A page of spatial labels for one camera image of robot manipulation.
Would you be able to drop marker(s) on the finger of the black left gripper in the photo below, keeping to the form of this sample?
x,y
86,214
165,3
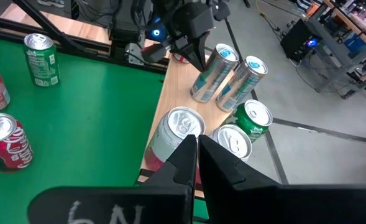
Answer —
x,y
196,51
156,53

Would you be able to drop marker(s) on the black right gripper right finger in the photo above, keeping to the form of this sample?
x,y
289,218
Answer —
x,y
263,205

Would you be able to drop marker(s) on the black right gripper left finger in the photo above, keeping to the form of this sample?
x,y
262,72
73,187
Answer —
x,y
108,205

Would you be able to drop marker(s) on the slim silver can blue tab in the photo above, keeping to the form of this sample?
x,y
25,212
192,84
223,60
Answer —
x,y
213,77

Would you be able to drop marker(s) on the blue silver Red Bull can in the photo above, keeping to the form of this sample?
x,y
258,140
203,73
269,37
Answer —
x,y
240,87

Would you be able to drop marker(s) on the green Sprite can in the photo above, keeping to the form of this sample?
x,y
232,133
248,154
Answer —
x,y
252,121
41,62

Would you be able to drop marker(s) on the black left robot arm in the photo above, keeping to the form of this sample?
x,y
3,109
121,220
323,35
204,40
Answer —
x,y
123,25

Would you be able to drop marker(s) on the black computer tower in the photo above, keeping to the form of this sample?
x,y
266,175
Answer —
x,y
299,40

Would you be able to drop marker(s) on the metal workbench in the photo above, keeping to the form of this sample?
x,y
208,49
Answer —
x,y
328,39

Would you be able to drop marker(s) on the silver mounting bracket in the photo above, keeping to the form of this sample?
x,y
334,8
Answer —
x,y
134,54

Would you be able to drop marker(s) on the wooden shelf black metal frame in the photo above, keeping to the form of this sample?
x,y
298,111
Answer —
x,y
176,90

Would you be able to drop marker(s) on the black table frame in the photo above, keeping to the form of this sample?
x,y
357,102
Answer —
x,y
86,53

